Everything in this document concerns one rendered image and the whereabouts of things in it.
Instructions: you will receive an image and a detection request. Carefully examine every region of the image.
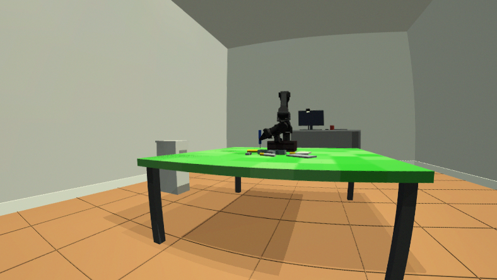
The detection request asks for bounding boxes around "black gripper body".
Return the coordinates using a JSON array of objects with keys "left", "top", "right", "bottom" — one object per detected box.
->
[{"left": 263, "top": 124, "right": 280, "bottom": 139}]

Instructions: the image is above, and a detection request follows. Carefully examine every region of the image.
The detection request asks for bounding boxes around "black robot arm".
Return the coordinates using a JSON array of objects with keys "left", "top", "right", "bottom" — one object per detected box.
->
[{"left": 274, "top": 91, "right": 293, "bottom": 143}]

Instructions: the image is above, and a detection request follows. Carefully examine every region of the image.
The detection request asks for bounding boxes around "grey keyboard with white letter keys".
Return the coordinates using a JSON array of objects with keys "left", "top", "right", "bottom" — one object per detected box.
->
[{"left": 257, "top": 149, "right": 286, "bottom": 155}]

